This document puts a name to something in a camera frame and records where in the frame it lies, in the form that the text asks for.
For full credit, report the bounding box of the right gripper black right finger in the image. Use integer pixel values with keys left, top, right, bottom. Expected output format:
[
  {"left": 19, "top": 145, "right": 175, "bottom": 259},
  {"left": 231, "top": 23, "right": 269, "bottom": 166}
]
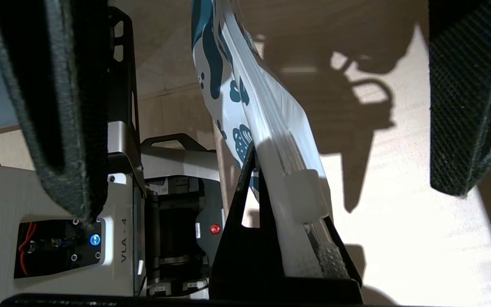
[{"left": 322, "top": 215, "right": 363, "bottom": 301}]

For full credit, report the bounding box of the black robot torso column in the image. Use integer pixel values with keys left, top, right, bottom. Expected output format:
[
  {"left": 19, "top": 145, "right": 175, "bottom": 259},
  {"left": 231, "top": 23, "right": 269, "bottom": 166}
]
[{"left": 101, "top": 6, "right": 146, "bottom": 175}]

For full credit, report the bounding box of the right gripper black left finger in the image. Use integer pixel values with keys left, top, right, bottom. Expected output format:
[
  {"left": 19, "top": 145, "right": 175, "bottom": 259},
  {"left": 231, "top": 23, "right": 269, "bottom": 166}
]
[{"left": 208, "top": 142, "right": 289, "bottom": 300}]

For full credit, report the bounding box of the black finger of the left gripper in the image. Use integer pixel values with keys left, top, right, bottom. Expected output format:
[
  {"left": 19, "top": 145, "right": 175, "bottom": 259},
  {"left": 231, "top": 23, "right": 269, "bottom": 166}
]
[
  {"left": 0, "top": 0, "right": 110, "bottom": 223},
  {"left": 428, "top": 0, "right": 491, "bottom": 197}
]

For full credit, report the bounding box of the white zip pouch blue horse print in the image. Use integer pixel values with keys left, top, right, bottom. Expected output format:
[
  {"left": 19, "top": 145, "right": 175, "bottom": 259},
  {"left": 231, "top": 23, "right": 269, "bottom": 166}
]
[{"left": 191, "top": 0, "right": 350, "bottom": 280}]

